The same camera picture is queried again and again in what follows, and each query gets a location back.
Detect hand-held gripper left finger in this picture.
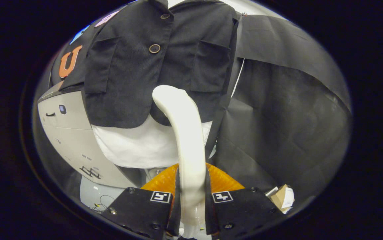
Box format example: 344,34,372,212
101,163,181,240

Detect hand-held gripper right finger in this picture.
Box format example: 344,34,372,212
206,163,283,238

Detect beige garment steamer base poles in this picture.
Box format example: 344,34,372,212
144,168,165,182

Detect white garment steamer nozzle hose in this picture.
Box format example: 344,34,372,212
152,85,212,240

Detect black jacket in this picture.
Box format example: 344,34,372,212
59,0,239,129

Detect cardboard box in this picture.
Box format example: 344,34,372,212
266,184,295,214

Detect grey cabinet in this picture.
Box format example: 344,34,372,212
37,81,145,189

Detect black floor cables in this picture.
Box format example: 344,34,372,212
90,195,117,212

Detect thin white cable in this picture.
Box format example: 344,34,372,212
230,58,246,99

